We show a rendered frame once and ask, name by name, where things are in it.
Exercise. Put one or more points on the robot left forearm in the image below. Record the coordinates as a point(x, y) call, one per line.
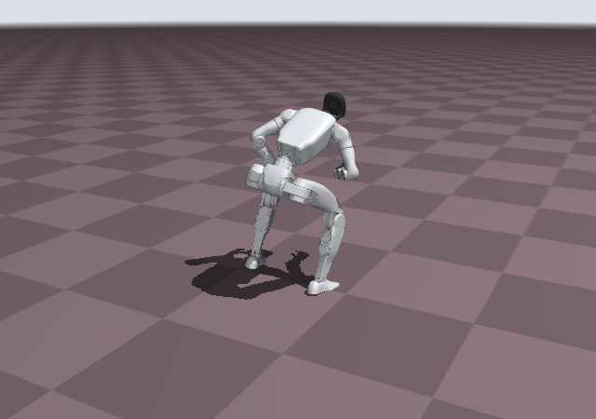
point(265, 154)

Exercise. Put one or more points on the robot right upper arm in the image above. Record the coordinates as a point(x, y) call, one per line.
point(342, 135)

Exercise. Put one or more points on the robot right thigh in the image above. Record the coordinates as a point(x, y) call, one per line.
point(304, 191)

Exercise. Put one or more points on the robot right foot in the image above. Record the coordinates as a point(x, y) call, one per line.
point(315, 288)

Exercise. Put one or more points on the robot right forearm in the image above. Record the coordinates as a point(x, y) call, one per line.
point(338, 174)

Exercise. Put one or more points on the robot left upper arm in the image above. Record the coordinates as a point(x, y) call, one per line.
point(271, 127)

